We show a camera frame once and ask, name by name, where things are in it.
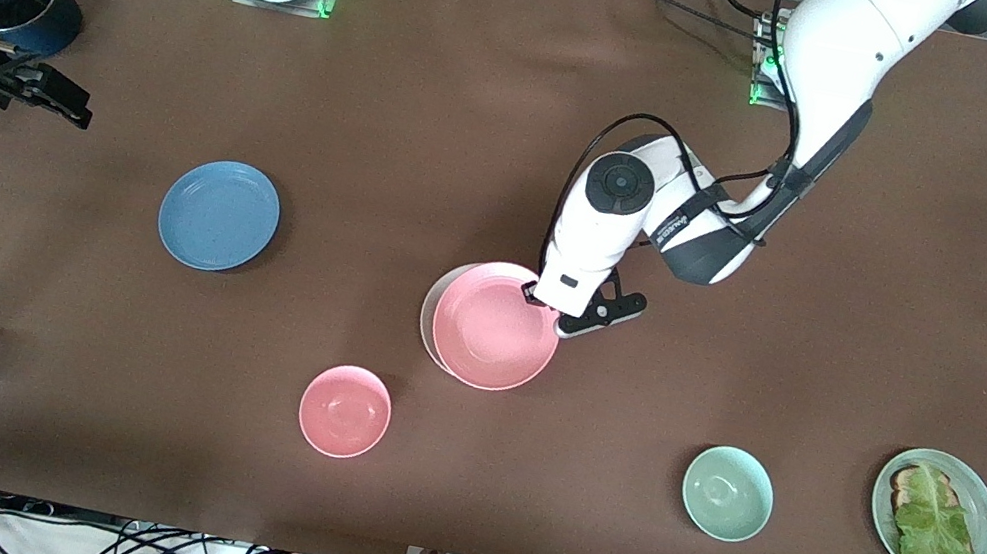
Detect pink plate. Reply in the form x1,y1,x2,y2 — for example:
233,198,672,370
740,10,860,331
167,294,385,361
422,253,572,401

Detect blue plate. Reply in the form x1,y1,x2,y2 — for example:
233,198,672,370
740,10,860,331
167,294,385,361
151,150,289,282

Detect beige plate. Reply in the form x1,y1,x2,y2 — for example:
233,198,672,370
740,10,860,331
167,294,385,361
411,256,496,378

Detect pink bowl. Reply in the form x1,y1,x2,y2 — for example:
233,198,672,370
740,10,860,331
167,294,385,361
291,357,399,467

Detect green bowl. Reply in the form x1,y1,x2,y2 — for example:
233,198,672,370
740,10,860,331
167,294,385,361
674,439,783,549

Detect brown table cloth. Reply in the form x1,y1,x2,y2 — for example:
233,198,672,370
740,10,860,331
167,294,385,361
0,0,987,554

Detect toast bread slice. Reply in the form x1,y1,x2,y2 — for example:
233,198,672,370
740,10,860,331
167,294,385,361
885,461,965,522

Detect green lettuce leaf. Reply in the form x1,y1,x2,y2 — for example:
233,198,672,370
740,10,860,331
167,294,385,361
884,461,987,554

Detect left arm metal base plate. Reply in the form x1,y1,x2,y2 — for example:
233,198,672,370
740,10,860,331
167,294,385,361
742,9,804,114

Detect black table cable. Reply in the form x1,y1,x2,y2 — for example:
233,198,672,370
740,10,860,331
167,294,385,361
591,0,779,45

